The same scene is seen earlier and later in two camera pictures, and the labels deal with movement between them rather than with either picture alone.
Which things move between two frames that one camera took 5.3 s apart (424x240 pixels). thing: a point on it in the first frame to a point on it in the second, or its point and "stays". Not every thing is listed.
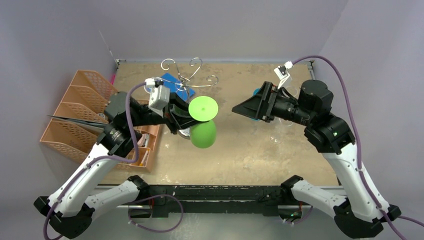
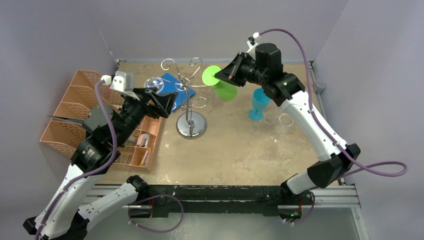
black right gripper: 267,101 to 241,68
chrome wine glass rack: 185,84 stays
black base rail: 159,201 stays
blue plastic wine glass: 175,85 stays
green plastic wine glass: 203,132 to 224,90
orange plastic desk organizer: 86,96 stays
